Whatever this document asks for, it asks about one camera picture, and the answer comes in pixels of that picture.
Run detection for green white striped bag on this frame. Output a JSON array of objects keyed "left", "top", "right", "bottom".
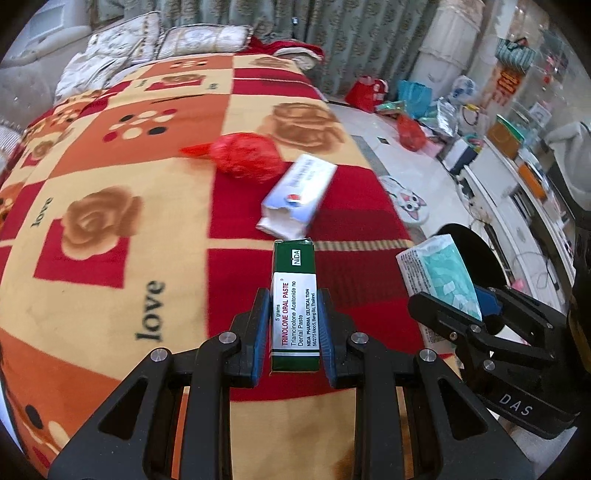
[{"left": 496, "top": 38, "right": 536, "bottom": 72}]

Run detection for red cloth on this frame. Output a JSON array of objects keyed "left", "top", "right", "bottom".
[{"left": 247, "top": 37, "right": 326, "bottom": 70}]

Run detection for blue tote bag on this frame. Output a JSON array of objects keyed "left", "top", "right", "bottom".
[{"left": 397, "top": 80, "right": 432, "bottom": 118}]

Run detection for patterned fringed pillow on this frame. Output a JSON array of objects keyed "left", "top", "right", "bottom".
[
  {"left": 157, "top": 25, "right": 252, "bottom": 61},
  {"left": 55, "top": 11, "right": 163, "bottom": 100}
]

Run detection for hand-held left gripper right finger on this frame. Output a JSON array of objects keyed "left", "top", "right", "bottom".
[{"left": 315, "top": 288, "right": 537, "bottom": 480}]

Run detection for red mesh bag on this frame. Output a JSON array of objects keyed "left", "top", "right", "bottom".
[{"left": 179, "top": 132, "right": 283, "bottom": 182}]

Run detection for red hanging ornament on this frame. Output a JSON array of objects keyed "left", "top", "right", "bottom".
[{"left": 496, "top": 69, "right": 525, "bottom": 95}]

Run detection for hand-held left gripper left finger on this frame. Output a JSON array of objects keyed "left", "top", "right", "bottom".
[{"left": 47, "top": 287, "right": 271, "bottom": 480}]

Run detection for green white medicine box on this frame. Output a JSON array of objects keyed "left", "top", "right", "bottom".
[{"left": 270, "top": 237, "right": 321, "bottom": 374}]

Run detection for black trash bin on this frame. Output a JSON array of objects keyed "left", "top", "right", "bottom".
[{"left": 435, "top": 223, "right": 514, "bottom": 335}]

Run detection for white television cabinet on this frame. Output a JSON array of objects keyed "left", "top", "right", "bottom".
[{"left": 462, "top": 148, "right": 578, "bottom": 315}]

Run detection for red gift bag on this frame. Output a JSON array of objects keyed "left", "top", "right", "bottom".
[{"left": 345, "top": 76, "right": 389, "bottom": 114}]

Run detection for orange box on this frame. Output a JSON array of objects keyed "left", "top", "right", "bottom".
[{"left": 517, "top": 162, "right": 546, "bottom": 195}]

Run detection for brown paper bag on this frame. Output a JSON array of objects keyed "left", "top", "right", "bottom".
[{"left": 487, "top": 121, "right": 522, "bottom": 158}]

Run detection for white blue medicine box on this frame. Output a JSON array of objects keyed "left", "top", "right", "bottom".
[{"left": 256, "top": 154, "right": 338, "bottom": 241}]

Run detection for green patterned curtain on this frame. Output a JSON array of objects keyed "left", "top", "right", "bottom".
[{"left": 97, "top": 0, "right": 439, "bottom": 97}]

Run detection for red orange printed blanket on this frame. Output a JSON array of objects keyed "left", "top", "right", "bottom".
[{"left": 0, "top": 53, "right": 458, "bottom": 480}]

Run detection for black white box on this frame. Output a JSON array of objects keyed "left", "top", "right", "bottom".
[{"left": 441, "top": 138, "right": 478, "bottom": 175}]

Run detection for white plastic bag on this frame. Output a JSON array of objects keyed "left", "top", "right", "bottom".
[{"left": 450, "top": 75, "right": 476, "bottom": 104}]

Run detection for white tote bag black handles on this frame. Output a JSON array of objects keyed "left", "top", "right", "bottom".
[{"left": 459, "top": 104, "right": 490, "bottom": 134}]

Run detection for grey cloth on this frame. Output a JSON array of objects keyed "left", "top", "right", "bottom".
[{"left": 545, "top": 121, "right": 591, "bottom": 208}]

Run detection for round cat print stool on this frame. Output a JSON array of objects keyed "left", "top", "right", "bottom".
[{"left": 379, "top": 174, "right": 432, "bottom": 224}]

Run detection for silver foil bag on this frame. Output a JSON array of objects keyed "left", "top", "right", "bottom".
[{"left": 434, "top": 99, "right": 458, "bottom": 139}]

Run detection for white lace-covered air conditioner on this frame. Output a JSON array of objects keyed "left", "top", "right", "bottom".
[{"left": 409, "top": 0, "right": 485, "bottom": 100}]

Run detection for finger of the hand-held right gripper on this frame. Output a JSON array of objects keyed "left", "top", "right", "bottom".
[
  {"left": 475, "top": 285, "right": 570, "bottom": 345},
  {"left": 407, "top": 290, "right": 553, "bottom": 364}
]

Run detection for teal white tissue packet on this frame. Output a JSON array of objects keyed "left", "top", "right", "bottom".
[{"left": 396, "top": 234, "right": 483, "bottom": 324}]

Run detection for red plastic shopping bag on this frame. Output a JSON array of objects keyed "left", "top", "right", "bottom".
[{"left": 397, "top": 114, "right": 426, "bottom": 152}]

